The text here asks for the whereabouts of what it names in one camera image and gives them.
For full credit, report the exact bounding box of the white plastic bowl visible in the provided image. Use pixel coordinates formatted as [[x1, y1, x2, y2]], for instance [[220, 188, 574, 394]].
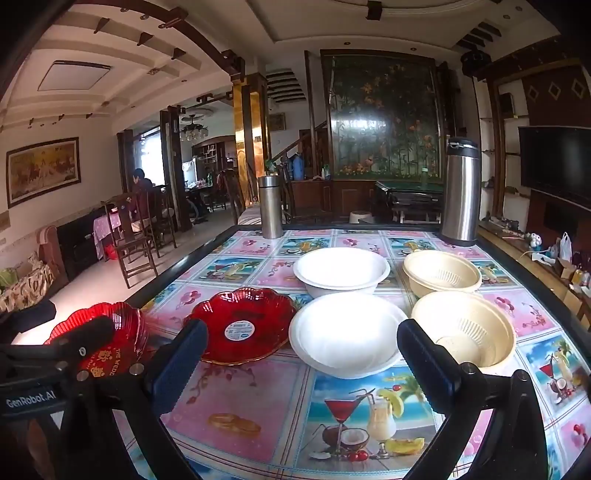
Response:
[[293, 247, 391, 300], [288, 292, 409, 380]]

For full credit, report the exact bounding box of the square ceiling light panel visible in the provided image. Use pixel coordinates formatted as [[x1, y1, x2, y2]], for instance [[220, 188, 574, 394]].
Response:
[[38, 60, 112, 92]]

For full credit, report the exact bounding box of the framed wall painting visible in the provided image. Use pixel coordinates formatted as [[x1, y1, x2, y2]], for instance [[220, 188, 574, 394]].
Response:
[[6, 137, 81, 209]]

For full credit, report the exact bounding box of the small steel thermos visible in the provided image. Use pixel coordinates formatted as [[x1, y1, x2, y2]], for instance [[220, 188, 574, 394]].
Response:
[[257, 175, 284, 239]]

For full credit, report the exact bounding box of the wooden television sideboard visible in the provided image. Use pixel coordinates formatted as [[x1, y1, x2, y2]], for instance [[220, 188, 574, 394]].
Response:
[[478, 219, 591, 324]]

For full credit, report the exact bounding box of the striped cloth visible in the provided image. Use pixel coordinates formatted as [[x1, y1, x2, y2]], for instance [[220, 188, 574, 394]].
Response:
[[235, 205, 264, 227]]

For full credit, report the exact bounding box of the dark low table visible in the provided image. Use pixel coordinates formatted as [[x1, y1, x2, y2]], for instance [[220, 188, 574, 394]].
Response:
[[374, 181, 446, 224]]

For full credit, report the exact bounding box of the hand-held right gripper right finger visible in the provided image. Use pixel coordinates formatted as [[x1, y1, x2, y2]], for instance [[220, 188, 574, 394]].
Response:
[[396, 318, 550, 480]]

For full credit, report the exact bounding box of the printed fruit tablecloth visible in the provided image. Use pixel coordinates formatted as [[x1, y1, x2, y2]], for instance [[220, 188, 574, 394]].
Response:
[[115, 226, 591, 480]]

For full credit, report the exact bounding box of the black flat television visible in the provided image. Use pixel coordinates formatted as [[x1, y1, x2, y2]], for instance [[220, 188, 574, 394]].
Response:
[[518, 126, 591, 208]]

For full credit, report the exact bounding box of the painted glass floral screen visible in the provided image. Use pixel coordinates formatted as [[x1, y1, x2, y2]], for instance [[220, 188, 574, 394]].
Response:
[[321, 50, 446, 182]]

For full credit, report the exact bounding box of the large steel thermos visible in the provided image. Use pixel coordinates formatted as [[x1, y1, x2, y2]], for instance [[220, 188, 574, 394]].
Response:
[[440, 137, 482, 247]]

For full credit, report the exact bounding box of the ceiling chandelier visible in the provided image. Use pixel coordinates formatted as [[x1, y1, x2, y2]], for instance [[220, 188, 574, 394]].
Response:
[[179, 115, 208, 141]]

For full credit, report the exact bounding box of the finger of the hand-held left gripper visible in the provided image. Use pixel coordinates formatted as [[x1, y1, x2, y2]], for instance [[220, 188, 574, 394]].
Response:
[[0, 316, 115, 370]]

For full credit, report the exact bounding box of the dark wooden chair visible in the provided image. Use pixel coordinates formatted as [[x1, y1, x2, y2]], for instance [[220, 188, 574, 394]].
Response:
[[104, 191, 160, 289]]

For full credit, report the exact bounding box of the red plate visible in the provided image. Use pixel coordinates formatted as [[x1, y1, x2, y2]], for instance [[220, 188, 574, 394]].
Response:
[[185, 287, 298, 365], [44, 302, 149, 384]]

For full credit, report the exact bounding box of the patterned sofa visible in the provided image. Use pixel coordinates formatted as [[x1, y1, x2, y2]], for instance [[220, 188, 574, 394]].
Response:
[[0, 226, 58, 315]]

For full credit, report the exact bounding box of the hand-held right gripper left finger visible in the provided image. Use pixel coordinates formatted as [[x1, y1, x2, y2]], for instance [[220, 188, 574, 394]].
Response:
[[69, 318, 209, 480]]

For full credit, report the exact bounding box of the cream plastic ribbed bowl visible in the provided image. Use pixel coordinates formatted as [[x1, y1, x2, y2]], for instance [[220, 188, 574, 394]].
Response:
[[410, 291, 517, 374]]

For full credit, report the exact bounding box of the cream plastic strainer bowl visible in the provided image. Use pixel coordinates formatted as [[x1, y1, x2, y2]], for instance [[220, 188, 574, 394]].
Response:
[[403, 250, 483, 298]]

